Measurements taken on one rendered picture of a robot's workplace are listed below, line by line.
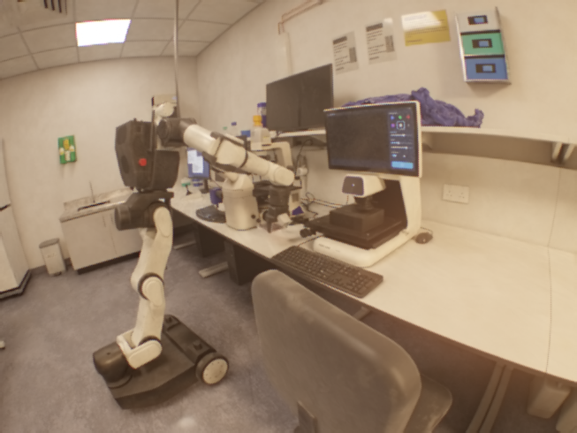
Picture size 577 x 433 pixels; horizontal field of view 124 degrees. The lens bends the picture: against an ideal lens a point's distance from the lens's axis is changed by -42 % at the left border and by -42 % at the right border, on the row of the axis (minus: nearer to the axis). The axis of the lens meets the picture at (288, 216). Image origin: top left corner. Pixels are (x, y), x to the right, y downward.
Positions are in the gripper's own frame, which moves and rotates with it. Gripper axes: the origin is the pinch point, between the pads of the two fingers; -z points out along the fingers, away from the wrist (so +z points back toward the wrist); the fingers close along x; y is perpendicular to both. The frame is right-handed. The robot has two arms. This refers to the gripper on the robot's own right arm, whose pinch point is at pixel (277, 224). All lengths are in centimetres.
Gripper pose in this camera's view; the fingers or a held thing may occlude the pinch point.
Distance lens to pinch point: 120.6
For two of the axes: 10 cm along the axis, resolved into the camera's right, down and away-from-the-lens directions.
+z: 0.6, -9.0, -4.3
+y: -6.4, -3.7, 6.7
